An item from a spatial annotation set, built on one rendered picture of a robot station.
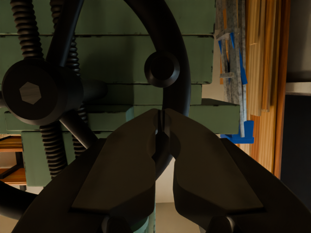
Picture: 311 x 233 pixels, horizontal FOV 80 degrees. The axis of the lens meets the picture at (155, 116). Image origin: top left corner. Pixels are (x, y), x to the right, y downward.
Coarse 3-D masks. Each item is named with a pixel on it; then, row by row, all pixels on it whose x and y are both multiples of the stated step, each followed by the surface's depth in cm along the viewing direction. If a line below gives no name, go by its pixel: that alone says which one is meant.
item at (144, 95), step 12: (0, 84) 36; (108, 84) 36; (120, 84) 36; (132, 84) 36; (144, 84) 36; (192, 84) 36; (108, 96) 36; (120, 96) 36; (132, 96) 36; (144, 96) 36; (156, 96) 36; (192, 96) 36
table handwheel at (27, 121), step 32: (64, 0) 17; (128, 0) 17; (160, 0) 16; (64, 32) 17; (160, 32) 17; (32, 64) 16; (64, 64) 18; (0, 96) 18; (32, 96) 16; (64, 96) 17; (96, 96) 30; (160, 128) 19; (160, 160) 19; (0, 192) 20
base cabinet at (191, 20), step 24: (0, 0) 34; (48, 0) 34; (96, 0) 34; (120, 0) 34; (168, 0) 34; (192, 0) 34; (0, 24) 34; (48, 24) 34; (96, 24) 34; (120, 24) 34; (192, 24) 34
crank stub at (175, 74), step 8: (152, 56) 12; (160, 56) 12; (168, 56) 12; (144, 64) 12; (152, 64) 12; (160, 64) 12; (168, 64) 12; (176, 64) 12; (144, 72) 12; (152, 72) 12; (160, 72) 12; (168, 72) 12; (176, 72) 12; (152, 80) 12; (160, 80) 12; (168, 80) 12
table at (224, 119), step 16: (0, 112) 37; (96, 112) 27; (112, 112) 27; (128, 112) 29; (192, 112) 37; (208, 112) 37; (224, 112) 37; (0, 128) 37; (16, 128) 28; (32, 128) 28; (64, 128) 28; (96, 128) 28; (112, 128) 28; (208, 128) 37; (224, 128) 37
